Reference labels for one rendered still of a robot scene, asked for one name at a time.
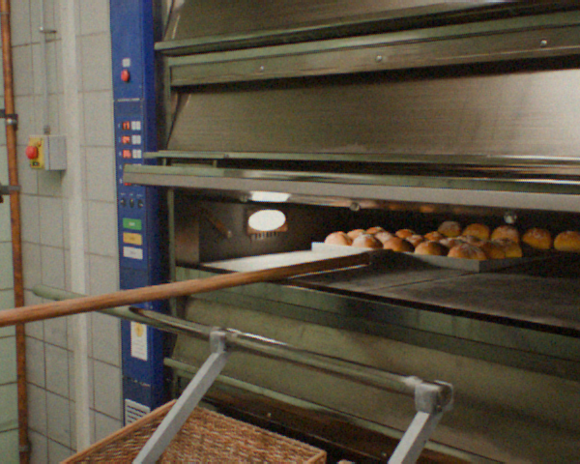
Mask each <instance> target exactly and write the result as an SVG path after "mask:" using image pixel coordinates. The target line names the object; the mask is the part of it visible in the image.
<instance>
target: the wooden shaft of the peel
mask: <svg viewBox="0 0 580 464"><path fill-rule="evenodd" d="M369 261H370V257H369V255H368V253H366V252H363V253H357V254H350V255H344V256H338V257H332V258H326V259H320V260H314V261H307V262H302V263H296V264H289V265H282V266H276V267H271V268H264V269H258V270H252V271H245V272H239V273H234V274H227V275H216V276H210V277H202V278H197V279H191V280H184V281H178V282H172V283H166V284H160V285H154V286H150V287H147V288H140V289H134V290H129V291H123V292H116V293H110V294H104V295H97V296H91V297H85V298H79V299H72V300H65V301H60V302H53V303H47V304H36V305H28V306H23V307H17V308H10V309H3V310H0V328H5V327H10V326H16V325H22V324H28V323H34V322H35V321H40V320H45V319H51V318H57V317H63V316H69V315H75V314H80V313H86V312H92V311H98V310H103V309H110V308H115V307H121V306H127V305H137V304H143V303H149V302H155V301H161V300H166V299H172V298H178V297H184V296H189V295H194V294H200V292H207V291H213V290H218V289H223V288H229V287H235V286H241V285H247V284H251V283H257V282H263V281H269V280H275V279H281V278H287V277H292V276H303V275H309V274H314V273H320V272H325V271H331V270H337V269H342V268H348V267H354V266H360V265H366V264H368V263H369Z"/></svg>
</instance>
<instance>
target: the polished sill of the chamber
mask: <svg viewBox="0 0 580 464"><path fill-rule="evenodd" d="M234 273H239V271H233V270H227V269H222V268H217V267H211V266H205V265H198V264H188V265H180V266H176V281H184V280H191V279H197V278H202V277H210V276H221V275H227V274H234ZM219 290H224V291H229V292H234V293H239V294H244V295H249V296H253V297H258V299H263V300H268V301H273V302H278V303H283V304H289V305H297V306H303V307H308V308H313V309H318V310H323V311H328V312H332V313H337V314H342V315H347V316H352V317H357V318H362V319H367V320H372V321H377V322H382V323H387V324H392V325H396V326H401V327H406V328H411V329H416V330H422V331H427V332H432V333H436V334H445V335H450V336H455V337H460V338H464V339H466V340H471V341H475V342H480V343H485V344H490V345H495V346H501V347H506V348H510V349H515V350H520V351H525V352H530V353H536V354H541V355H545V356H550V357H555V358H560V359H566V360H570V361H571V362H577V363H580V330H575V329H570V328H563V327H557V326H551V325H545V324H540V323H539V322H534V321H528V320H522V319H516V318H510V317H504V316H498V315H493V314H487V313H481V312H475V311H470V310H463V309H457V308H451V307H446V306H440V305H435V304H424V303H417V302H411V301H405V300H400V299H395V298H389V297H383V296H377V295H371V293H365V292H359V291H354V290H348V289H342V288H336V287H331V286H325V285H319V284H313V283H308V282H302V281H297V280H291V279H285V278H281V279H275V280H269V281H263V282H257V283H251V284H247V285H241V286H235V287H229V288H223V289H219Z"/></svg>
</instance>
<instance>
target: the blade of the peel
mask: <svg viewBox="0 0 580 464"><path fill-rule="evenodd" d="M365 250H373V248H362V247H352V246H335V245H326V244H325V243H312V253H321V254H329V255H338V256H344V255H350V254H357V253H361V251H365ZM559 255H561V254H554V253H542V252H531V251H522V256H521V257H517V258H501V259H486V260H477V259H466V258H457V257H447V256H438V255H429V254H418V253H410V252H400V251H394V252H393V261H392V262H397V263H406V264H415V265H423V266H432V267H441V268H449V269H457V270H466V271H476V272H481V271H486V270H491V269H496V268H501V267H505V266H511V265H515V264H520V263H525V262H530V261H535V260H539V259H545V258H550V257H554V256H559Z"/></svg>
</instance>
